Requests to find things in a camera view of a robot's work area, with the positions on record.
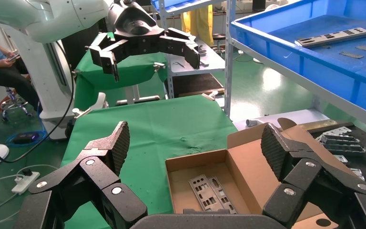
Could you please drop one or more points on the yellow hanging garment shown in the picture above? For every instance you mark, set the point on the yellow hanging garment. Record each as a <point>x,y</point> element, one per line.
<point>205,25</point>

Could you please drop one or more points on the black round stool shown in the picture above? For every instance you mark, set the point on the black round stool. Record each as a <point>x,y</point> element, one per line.
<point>218,37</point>

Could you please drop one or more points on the wheeled swivel stool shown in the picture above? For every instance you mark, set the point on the wheeled swivel stool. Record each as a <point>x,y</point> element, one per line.
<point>15,104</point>

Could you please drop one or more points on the blue smartphone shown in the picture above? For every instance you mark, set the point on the blue smartphone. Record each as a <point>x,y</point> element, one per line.
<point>14,57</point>

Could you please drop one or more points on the small silver plate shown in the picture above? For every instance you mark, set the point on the small silver plate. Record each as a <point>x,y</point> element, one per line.
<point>204,63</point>

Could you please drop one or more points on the blue plastic tray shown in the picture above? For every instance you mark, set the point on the blue plastic tray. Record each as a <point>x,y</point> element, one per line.
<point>328,75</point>

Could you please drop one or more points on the seated person dark clothes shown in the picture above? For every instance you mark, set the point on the seated person dark clothes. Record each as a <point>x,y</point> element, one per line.
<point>9,82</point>

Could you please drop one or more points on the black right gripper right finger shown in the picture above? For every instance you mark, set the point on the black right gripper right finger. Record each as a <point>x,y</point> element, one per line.
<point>299,172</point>

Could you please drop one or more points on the perforated white shelf post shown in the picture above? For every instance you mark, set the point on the perforated white shelf post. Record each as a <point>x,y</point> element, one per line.
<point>229,79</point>

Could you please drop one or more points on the white robot torso column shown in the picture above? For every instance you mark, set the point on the white robot torso column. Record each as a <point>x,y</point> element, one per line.
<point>50,82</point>

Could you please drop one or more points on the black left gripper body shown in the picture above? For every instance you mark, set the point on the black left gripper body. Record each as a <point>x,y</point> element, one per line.
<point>135,28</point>

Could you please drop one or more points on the bare person hand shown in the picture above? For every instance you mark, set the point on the bare person hand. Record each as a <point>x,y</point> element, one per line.
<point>6,62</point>

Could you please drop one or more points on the black floor device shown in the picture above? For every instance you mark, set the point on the black floor device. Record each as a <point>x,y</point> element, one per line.
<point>25,138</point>

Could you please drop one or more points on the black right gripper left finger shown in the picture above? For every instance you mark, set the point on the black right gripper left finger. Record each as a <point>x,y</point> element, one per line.
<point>94,172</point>

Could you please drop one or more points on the background white shelf unit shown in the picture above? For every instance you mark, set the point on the background white shelf unit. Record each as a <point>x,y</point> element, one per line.
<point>214,63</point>

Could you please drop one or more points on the white power strip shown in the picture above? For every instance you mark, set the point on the white power strip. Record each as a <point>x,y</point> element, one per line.
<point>25,184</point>

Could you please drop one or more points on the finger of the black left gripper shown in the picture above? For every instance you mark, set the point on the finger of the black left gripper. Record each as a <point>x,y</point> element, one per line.
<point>183,44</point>
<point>105,58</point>

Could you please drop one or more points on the black equipment cabinet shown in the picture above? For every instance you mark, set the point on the black equipment cabinet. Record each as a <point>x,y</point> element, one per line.
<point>85,34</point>

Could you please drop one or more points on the white flat shelf board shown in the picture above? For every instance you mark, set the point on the white flat shelf board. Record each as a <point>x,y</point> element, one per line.
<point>274,114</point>

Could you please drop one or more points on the background blue tray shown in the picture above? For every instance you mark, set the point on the background blue tray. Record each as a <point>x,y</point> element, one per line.
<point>170,3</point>

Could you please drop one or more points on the white plastic pipe connector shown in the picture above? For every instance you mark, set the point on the white plastic pipe connector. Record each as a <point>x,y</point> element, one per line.
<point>253,122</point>

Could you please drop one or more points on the brown cardboard box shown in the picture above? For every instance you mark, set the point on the brown cardboard box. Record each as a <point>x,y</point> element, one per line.
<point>249,164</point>

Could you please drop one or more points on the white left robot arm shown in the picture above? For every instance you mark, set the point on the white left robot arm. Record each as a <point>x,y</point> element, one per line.
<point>44,15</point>

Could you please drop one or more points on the thin metal tool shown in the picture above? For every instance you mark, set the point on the thin metal tool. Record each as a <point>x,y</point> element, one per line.
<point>179,64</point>

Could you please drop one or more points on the black mat board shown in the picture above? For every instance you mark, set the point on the black mat board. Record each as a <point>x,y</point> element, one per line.
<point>195,83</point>

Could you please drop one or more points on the metal table frame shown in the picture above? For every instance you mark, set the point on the metal table frame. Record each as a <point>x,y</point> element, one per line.
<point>138,99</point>

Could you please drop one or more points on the background green table cloth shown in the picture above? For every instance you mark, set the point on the background green table cloth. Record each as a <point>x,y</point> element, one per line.
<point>138,82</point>

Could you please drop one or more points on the silver metal shield plate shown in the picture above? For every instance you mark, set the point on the silver metal shield plate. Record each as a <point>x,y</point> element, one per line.
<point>222,189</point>
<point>209,193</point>
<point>339,35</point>

